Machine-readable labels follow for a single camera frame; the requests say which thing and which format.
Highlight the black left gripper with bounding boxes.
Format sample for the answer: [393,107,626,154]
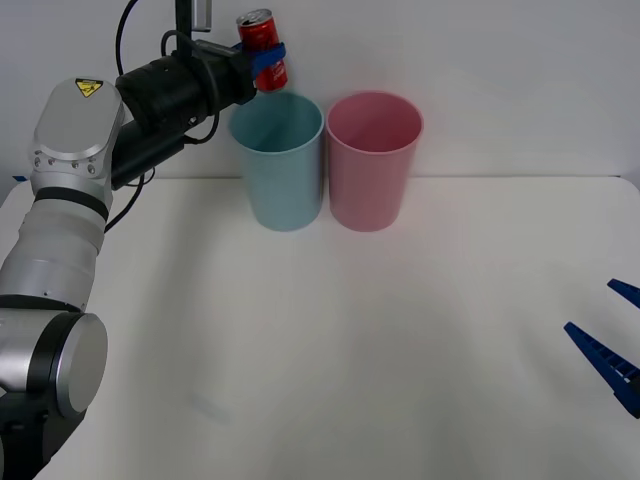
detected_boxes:
[193,40,288,110]

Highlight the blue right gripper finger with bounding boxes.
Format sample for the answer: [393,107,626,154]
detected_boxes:
[606,278,640,311]
[563,321,640,419]

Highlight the red drink can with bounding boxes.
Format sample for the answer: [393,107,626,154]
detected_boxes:
[235,8,290,94]

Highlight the pale blue plastic bin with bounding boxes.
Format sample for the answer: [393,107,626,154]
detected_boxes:
[228,91,326,233]

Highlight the pink plastic bin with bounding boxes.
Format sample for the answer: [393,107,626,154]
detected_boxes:
[325,91,425,234]

